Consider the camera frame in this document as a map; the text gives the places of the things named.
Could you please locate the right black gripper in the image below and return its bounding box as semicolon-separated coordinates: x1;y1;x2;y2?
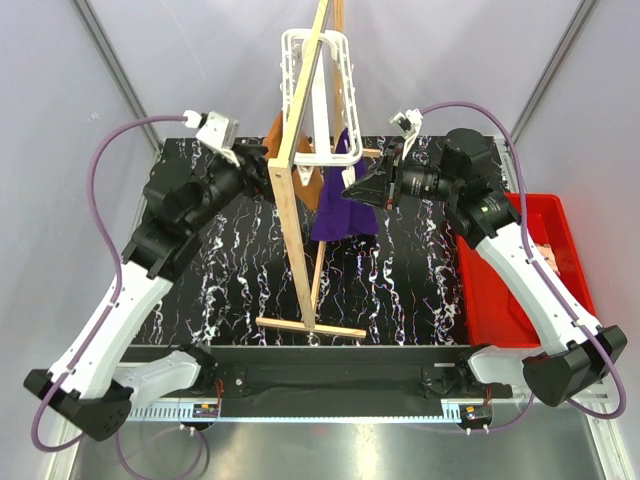
342;143;459;211

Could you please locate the purple sock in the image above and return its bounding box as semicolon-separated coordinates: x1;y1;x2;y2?
309;127;380;243

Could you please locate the white plastic clip hanger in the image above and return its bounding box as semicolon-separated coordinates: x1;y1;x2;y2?
276;28;364;187

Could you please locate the orange brown sock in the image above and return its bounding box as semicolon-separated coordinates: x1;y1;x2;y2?
263;111;324;211

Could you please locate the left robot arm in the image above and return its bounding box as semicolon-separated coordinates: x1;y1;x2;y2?
23;143;274;441

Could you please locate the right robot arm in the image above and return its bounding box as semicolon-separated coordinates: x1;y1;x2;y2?
342;128;627;407

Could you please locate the black marble pattern mat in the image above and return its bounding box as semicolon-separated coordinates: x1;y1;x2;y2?
135;196;469;346

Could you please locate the red plastic tray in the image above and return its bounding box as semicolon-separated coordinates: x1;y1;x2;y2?
456;193;596;348

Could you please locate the pink patterned sock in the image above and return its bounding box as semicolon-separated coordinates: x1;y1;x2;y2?
536;244;560;275

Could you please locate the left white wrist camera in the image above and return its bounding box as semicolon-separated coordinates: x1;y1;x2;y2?
183;110;240;168

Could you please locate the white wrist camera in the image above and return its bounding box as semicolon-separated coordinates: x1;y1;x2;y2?
183;110;240;168
389;109;423;160

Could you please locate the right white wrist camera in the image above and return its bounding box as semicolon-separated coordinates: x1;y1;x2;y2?
389;109;423;160

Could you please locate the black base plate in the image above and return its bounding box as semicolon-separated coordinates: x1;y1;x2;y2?
157;343;514;418

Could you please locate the white slotted cable duct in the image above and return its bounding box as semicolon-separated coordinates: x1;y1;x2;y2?
127;402;194;422

